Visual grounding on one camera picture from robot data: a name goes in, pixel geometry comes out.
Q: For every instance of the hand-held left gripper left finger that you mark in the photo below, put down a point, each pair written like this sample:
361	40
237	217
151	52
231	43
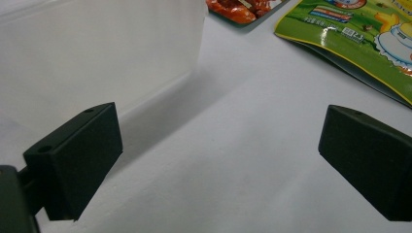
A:
77	161

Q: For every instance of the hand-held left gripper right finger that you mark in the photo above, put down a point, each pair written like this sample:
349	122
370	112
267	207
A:
372	161

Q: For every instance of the yellow-green spout pouch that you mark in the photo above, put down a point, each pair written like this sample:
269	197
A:
356	48

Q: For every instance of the clear plastic container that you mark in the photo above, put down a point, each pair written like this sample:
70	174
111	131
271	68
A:
97	48

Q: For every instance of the green and red meat packet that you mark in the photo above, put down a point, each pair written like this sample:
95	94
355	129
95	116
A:
236	11

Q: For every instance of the white table mat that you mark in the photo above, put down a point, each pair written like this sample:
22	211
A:
226	145

